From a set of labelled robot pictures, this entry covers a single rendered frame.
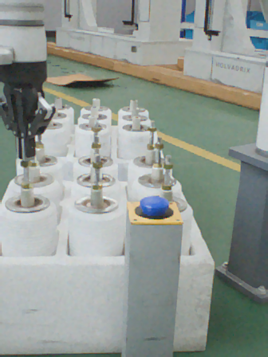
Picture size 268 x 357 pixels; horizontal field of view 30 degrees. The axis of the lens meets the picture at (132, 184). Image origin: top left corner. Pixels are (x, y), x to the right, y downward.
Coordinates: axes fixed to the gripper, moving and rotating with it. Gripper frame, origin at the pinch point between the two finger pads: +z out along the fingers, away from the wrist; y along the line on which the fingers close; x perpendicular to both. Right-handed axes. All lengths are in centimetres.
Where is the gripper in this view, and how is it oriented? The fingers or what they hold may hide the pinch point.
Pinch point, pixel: (25, 147)
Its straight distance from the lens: 84.1
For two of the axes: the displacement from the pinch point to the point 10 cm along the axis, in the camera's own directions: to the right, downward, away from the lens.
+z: -0.3, 9.4, 3.5
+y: -7.6, -2.5, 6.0
